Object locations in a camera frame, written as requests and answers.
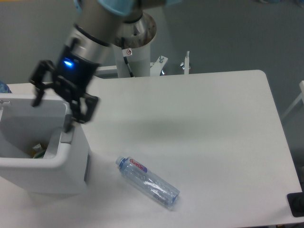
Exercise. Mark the blue patterned object at left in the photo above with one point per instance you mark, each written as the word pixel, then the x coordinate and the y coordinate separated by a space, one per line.
pixel 4 88

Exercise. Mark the white paper carton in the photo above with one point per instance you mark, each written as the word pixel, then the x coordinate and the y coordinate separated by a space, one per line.
pixel 53 144

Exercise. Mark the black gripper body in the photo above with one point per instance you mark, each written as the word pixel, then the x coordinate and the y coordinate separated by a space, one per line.
pixel 75 73

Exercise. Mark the white pedestal base frame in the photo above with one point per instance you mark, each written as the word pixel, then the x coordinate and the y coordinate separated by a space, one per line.
pixel 157 68

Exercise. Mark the clear plastic water bottle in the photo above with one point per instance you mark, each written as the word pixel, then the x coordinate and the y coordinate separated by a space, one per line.
pixel 147 181

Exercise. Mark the white frame at right edge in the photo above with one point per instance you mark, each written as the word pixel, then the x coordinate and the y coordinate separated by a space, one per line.
pixel 295 105

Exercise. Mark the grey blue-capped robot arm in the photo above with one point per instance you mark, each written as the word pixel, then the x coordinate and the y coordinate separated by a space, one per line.
pixel 84 51

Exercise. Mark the white plastic trash can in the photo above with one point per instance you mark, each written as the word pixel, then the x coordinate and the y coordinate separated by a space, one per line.
pixel 22 127

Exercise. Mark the black clamp at table edge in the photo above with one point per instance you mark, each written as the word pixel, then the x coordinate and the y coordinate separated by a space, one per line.
pixel 296 204

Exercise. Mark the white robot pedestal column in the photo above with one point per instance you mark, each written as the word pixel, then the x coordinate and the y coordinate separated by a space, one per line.
pixel 132 44

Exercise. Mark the trash inside the bin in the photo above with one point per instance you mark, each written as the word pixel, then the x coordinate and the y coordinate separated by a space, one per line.
pixel 38 151

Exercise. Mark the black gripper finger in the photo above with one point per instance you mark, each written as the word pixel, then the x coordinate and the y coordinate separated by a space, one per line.
pixel 36 79
pixel 82 110

